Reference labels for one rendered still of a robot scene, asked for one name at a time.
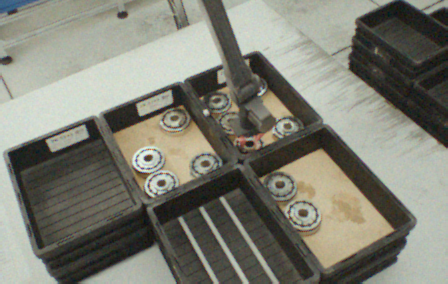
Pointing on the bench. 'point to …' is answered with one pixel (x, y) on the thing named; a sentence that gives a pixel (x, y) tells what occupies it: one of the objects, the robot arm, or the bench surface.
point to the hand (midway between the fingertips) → (249, 142)
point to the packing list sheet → (10, 254)
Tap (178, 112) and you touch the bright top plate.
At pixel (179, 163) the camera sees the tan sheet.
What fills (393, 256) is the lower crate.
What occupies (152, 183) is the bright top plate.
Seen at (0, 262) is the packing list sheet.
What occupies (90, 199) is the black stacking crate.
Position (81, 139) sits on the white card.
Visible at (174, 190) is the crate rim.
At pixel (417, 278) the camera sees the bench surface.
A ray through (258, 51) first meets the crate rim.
